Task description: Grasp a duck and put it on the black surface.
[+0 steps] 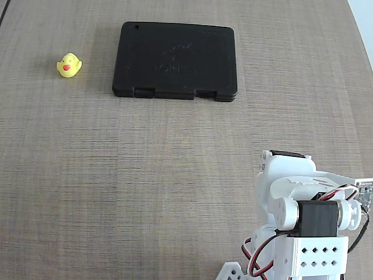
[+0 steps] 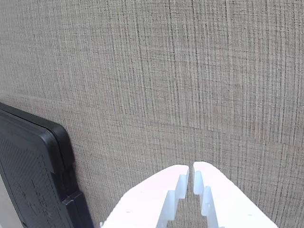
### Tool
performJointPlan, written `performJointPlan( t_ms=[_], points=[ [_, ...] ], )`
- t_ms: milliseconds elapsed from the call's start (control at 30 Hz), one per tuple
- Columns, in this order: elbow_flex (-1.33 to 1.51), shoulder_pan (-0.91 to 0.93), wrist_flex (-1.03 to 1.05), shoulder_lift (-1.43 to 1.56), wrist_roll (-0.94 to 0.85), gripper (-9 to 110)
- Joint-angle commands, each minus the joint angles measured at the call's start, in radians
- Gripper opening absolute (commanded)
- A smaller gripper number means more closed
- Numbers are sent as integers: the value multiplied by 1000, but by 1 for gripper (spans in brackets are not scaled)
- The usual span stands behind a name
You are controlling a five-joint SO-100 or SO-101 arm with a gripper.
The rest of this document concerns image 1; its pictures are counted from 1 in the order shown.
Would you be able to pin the yellow rubber duck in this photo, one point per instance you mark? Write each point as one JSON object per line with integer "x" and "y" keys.
{"x": 70, "y": 68}

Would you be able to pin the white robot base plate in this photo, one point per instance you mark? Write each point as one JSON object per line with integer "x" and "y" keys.
{"x": 233, "y": 271}

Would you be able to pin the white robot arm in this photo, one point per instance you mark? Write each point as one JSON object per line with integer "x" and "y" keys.
{"x": 291, "y": 175}

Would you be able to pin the black plastic case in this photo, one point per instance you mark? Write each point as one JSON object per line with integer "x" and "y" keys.
{"x": 175, "y": 58}

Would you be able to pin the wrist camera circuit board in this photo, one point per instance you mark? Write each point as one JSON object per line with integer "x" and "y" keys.
{"x": 366, "y": 194}

